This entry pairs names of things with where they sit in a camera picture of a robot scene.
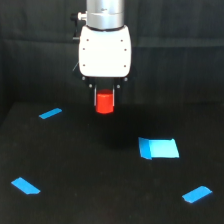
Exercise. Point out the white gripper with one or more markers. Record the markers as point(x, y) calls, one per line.
point(104, 54)

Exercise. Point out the red cylinder block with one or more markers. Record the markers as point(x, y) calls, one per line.
point(104, 101)

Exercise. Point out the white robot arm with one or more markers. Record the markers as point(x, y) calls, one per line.
point(101, 15)

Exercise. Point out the blue tape strip top left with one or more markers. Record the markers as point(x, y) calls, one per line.
point(50, 113)

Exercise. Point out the blue tape strip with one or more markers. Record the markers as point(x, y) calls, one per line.
point(25, 186)
point(50, 113)
point(196, 194)

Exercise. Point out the large blue paper square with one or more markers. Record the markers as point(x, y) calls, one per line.
point(150, 149)

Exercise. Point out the blue tape strip bottom left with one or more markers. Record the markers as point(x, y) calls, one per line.
point(25, 186)

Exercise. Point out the blue tape strip bottom right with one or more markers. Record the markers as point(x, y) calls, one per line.
point(196, 194)

